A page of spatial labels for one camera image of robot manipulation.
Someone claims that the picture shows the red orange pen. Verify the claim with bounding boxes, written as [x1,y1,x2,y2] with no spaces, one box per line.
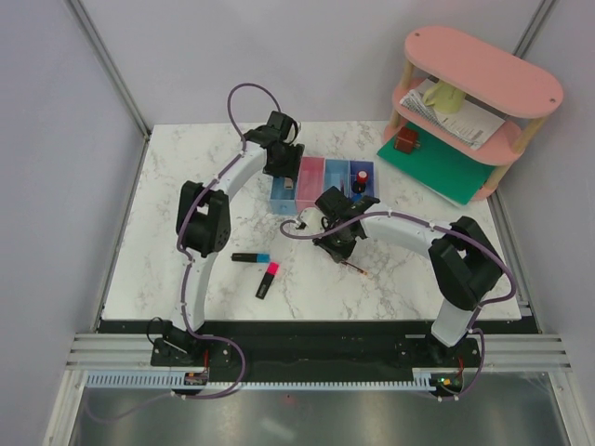
[341,261,369,276]

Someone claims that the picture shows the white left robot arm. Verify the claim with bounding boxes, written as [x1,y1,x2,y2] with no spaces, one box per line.
[171,111,304,333]

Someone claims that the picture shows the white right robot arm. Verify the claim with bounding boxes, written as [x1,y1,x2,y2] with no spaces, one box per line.
[313,187,510,366]

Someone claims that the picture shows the pink drawer box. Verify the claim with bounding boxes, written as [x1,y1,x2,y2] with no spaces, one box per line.
[295,156,324,213]

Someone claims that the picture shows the light blue middle drawer box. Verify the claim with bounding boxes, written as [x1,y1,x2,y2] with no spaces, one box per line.
[323,159,350,197]

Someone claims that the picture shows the light blue end drawer box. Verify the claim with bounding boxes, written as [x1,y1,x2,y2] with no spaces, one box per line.
[269,177,298,216]

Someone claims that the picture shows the purple drawer box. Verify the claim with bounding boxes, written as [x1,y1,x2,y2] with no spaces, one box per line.
[349,160,376,201]

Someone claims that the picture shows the black highlighter pink cap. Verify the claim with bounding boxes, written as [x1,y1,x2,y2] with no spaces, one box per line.
[255,262,279,299]

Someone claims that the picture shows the red brown box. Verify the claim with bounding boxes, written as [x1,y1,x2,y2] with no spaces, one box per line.
[394,126,419,154]

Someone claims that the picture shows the black highlighter blue cap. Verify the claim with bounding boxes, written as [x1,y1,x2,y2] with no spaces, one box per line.
[231,253,271,264]

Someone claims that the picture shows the green mat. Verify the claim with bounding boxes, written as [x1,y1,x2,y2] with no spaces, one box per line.
[377,123,495,205]

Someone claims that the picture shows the yellow green cup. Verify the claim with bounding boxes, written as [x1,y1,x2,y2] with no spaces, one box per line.
[422,81,467,114]

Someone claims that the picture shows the printed paper sheets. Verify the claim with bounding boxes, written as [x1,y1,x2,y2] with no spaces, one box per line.
[399,78,505,151]

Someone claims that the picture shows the pink two-tier wooden shelf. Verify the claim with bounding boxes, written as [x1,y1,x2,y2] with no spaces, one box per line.
[383,26,563,201]

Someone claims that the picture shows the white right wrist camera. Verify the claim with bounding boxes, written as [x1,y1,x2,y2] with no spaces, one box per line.
[296,207,324,230]

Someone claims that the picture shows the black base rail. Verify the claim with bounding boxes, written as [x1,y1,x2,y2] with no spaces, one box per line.
[99,319,481,381]

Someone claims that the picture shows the aluminium frame rail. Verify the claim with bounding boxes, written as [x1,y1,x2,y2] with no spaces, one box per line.
[67,334,571,373]

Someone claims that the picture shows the light blue cable duct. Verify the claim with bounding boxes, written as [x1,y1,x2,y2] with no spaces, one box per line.
[85,370,441,391]

